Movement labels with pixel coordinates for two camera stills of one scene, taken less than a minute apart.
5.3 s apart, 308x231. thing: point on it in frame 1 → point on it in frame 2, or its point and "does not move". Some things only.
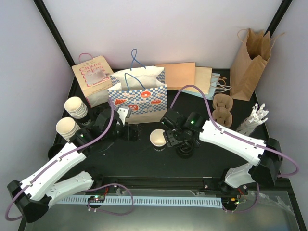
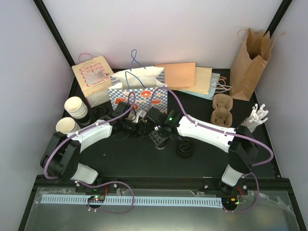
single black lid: [172, 141] → [162, 144]
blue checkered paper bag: [143, 89] does not move
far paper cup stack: [76, 108] does not move
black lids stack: [185, 150] does not move
